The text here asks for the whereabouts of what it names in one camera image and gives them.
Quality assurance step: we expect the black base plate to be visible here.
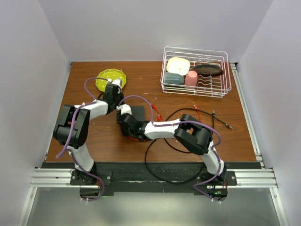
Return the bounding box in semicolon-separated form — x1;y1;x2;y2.
42;161;261;197

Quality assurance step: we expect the grey-green cup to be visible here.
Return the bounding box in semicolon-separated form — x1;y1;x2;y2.
163;72;184;87

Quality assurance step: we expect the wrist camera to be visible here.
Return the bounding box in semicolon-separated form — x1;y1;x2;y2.
116;104;132;115
111;79;123;88

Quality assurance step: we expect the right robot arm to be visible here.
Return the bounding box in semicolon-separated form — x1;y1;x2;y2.
117;113;227;185

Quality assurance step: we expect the black cable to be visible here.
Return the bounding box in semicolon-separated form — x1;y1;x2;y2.
144;107;233;183

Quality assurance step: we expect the yellow-green plate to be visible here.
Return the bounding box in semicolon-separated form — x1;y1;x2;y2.
95;69;127;92

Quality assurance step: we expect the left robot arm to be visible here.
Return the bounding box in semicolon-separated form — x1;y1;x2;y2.
53;79;124;185

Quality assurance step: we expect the cream square bowl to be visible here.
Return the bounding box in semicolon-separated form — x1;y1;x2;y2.
166;57;190;76

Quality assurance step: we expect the black network switch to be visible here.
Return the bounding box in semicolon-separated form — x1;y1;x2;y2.
131;106;145;121

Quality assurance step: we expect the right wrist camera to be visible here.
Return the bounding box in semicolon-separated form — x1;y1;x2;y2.
116;104;132;115

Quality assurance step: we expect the white wire dish rack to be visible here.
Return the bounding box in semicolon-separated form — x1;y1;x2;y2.
160;47;232;98

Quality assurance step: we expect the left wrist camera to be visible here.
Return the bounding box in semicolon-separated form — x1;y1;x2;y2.
111;79;123;88

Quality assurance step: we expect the pink cup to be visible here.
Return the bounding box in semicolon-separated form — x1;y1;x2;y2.
184;70;198;89

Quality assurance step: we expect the dark brown plate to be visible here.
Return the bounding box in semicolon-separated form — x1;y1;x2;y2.
191;64;224;77

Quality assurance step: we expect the aluminium frame rail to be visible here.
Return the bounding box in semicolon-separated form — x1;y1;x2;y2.
19;60;287;226

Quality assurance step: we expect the red ethernet cable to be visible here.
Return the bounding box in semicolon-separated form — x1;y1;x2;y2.
193;105;203;123
127;104;165;142

